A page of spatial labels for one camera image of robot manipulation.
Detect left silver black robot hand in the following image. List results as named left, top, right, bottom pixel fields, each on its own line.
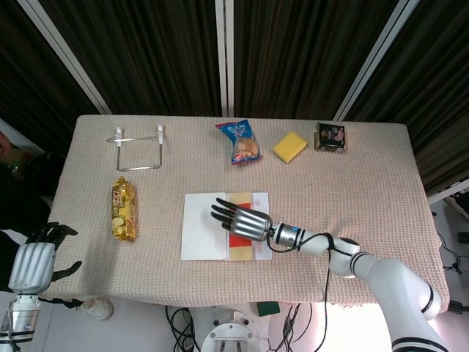
left=7, top=221, right=84, bottom=294

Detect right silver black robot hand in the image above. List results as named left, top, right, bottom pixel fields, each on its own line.
left=210, top=197, right=274, bottom=242

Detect red and tan bookmark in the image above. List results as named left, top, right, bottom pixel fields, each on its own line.
left=227, top=191, right=256, bottom=261

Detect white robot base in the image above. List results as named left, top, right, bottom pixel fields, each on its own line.
left=190, top=304, right=272, bottom=352

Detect open white notebook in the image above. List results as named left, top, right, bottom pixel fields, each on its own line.
left=180, top=191, right=274, bottom=262

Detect person in dark clothes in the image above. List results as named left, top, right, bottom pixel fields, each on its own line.
left=0, top=130, right=56, bottom=254

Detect white shoe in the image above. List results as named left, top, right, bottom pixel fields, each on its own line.
left=75, top=296, right=115, bottom=321

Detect blue snack bag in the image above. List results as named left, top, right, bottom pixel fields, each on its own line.
left=215, top=119, right=264, bottom=166

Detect yellow sponge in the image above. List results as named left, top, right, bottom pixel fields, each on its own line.
left=272, top=131, right=308, bottom=164

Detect green pad under table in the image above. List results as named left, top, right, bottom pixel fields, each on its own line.
left=256, top=301, right=281, bottom=318

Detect beige woven tablecloth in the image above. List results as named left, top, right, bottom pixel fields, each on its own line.
left=43, top=114, right=451, bottom=316

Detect gold foil snack packet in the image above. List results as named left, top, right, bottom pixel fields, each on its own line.
left=111, top=175, right=139, bottom=243

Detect black food tin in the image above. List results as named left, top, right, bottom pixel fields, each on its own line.
left=314, top=122, right=347, bottom=154

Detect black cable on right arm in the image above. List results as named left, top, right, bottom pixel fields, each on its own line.
left=269, top=229, right=336, bottom=352

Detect black floor cable bundle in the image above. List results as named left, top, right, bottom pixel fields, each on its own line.
left=164, top=303, right=314, bottom=352

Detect metal wire stand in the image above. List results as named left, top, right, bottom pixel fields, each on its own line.
left=106, top=125, right=165, bottom=172

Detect white partition frame post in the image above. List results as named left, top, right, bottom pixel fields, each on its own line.
left=214, top=0, right=235, bottom=118
left=332, top=0, right=421, bottom=122
left=16, top=0, right=111, bottom=115

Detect black cables by stand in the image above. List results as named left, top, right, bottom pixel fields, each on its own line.
left=432, top=205, right=469, bottom=276

